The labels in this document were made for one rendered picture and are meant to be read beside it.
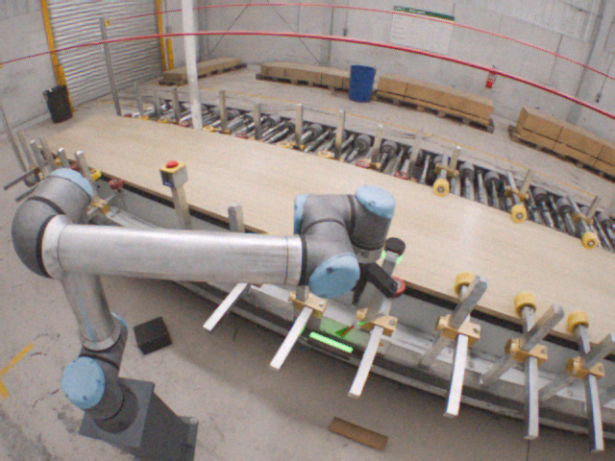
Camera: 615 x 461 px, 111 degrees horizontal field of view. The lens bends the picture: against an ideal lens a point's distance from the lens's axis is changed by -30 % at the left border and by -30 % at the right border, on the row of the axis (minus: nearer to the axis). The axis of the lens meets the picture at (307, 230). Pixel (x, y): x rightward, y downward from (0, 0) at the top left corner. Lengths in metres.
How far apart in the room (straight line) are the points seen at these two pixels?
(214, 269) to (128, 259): 0.14
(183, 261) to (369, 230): 0.37
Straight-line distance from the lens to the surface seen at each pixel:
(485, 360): 1.42
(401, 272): 1.14
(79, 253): 0.55
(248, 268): 0.48
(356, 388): 0.91
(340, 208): 0.61
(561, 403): 1.45
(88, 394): 1.04
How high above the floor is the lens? 1.69
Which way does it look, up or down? 40 degrees down
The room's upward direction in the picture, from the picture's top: 4 degrees clockwise
